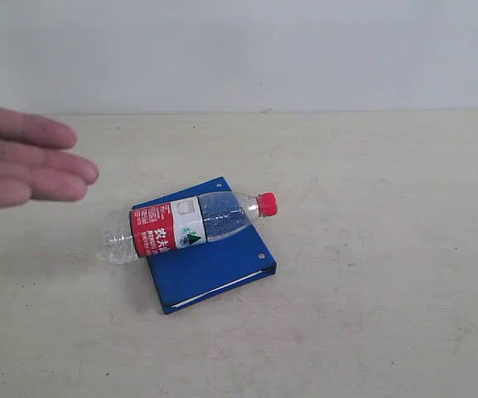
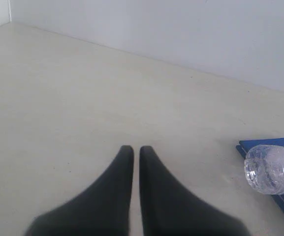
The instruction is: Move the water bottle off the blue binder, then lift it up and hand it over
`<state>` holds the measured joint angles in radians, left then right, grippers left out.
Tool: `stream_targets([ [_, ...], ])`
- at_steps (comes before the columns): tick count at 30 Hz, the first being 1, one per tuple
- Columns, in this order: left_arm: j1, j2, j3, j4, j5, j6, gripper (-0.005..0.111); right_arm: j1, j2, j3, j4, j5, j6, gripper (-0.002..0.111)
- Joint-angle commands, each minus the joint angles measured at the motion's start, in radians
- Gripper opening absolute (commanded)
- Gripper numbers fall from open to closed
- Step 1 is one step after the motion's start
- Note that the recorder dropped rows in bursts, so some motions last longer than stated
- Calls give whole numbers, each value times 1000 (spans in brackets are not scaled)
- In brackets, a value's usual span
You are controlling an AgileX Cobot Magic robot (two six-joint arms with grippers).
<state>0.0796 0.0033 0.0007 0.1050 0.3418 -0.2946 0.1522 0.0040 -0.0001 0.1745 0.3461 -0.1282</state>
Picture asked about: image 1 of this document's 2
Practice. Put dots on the person's open hand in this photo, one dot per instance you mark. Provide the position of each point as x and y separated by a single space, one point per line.
36 163

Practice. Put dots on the clear plastic water bottle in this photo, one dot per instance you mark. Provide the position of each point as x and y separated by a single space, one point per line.
183 223

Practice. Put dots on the blue notebook binder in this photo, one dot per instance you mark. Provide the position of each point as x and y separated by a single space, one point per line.
186 276

